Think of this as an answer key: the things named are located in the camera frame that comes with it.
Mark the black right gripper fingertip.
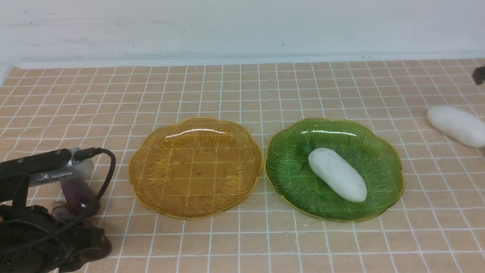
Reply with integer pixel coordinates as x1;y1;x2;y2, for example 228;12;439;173
472;67;485;85

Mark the beige checkered tablecloth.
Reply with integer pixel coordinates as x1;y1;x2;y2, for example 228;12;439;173
0;59;485;273

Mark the white radish with leaves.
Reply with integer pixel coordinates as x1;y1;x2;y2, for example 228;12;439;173
308;147;368;202

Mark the amber ribbed glass plate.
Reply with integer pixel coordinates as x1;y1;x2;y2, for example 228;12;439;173
128;116;263;220

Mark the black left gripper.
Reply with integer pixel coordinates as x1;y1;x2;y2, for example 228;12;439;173
0;204;106;273

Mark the green ribbed glass plate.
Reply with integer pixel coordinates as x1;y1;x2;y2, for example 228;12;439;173
265;118;405;223

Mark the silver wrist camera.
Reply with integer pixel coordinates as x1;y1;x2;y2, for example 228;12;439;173
0;147;94;187

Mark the purple eggplant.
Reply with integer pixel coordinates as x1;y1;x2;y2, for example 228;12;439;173
59;178;100;217
52;201;113;261

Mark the upper white radish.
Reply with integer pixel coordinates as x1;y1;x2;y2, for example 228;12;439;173
427;106;485;147

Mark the black camera cable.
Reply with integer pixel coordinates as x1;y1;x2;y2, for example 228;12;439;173
0;147;117;255

